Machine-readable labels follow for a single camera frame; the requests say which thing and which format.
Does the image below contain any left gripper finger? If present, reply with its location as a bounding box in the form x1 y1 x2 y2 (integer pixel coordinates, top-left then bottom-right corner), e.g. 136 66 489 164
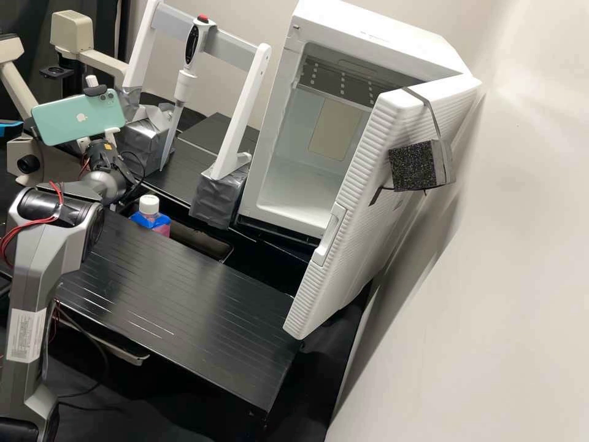
0 117 25 138

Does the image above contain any cream microscope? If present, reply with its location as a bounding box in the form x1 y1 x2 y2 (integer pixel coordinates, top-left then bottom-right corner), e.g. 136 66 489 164
0 10 134 186

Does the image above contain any white-capped bottle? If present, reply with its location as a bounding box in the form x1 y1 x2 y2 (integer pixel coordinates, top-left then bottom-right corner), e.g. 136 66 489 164
128 194 172 238

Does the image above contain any black platform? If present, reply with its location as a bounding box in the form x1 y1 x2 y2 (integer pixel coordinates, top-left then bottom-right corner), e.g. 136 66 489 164
54 209 302 417
137 109 261 209

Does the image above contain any pipette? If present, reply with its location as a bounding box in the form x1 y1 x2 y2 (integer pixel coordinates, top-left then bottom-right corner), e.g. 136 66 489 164
158 14 217 172

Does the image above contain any black tray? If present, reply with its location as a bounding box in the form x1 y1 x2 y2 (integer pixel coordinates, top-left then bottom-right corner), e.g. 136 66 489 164
170 222 236 264

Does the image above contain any white pipette stand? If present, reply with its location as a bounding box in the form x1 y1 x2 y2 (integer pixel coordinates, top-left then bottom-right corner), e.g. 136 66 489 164
120 0 272 231

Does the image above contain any incubator door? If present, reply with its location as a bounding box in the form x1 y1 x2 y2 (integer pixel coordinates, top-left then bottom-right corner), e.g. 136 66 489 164
283 76 484 341

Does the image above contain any white incubator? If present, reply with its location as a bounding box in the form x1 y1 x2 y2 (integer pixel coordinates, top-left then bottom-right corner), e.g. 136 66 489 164
237 0 471 242

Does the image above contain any right wrist camera phone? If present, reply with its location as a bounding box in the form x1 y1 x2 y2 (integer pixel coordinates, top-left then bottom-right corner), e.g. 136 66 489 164
30 75 127 153

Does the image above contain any black cable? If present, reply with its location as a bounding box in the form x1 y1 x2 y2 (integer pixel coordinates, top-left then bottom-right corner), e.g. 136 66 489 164
110 149 146 190

